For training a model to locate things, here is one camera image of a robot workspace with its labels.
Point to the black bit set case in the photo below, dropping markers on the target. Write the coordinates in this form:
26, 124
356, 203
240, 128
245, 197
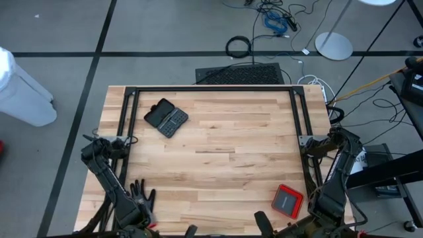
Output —
165, 117

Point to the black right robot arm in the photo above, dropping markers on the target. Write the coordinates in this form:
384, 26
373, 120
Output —
333, 185

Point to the black caster wheel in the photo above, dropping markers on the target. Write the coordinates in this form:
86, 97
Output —
410, 225
419, 42

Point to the white trash bin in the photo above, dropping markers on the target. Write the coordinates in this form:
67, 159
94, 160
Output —
23, 96

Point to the black box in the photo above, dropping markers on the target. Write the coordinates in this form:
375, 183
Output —
378, 155

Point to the black aluminium table frame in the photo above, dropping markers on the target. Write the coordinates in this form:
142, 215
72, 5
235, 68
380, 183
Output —
215, 88

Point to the thin black slanted pole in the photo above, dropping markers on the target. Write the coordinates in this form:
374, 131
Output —
376, 39

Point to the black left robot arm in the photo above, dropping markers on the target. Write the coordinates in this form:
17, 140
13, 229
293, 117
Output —
112, 185

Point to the grey metal mounting plate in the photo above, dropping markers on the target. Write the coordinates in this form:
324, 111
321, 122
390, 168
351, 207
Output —
303, 139

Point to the black side table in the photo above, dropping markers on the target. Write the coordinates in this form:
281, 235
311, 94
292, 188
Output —
413, 115

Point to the grey work glove red cuff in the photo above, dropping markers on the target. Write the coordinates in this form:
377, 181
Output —
145, 195

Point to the white plug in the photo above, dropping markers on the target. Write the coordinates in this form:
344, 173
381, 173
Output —
305, 51

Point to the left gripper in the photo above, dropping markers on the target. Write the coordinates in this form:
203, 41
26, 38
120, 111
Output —
191, 231

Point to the white round lamp head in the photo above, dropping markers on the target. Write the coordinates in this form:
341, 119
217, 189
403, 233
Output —
376, 1

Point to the large flat monitor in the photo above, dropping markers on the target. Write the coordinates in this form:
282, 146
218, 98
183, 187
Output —
411, 91

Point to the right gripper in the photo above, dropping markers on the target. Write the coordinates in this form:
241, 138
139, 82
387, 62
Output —
264, 224

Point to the black perforated floor mat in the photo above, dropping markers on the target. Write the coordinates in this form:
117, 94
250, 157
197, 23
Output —
241, 74

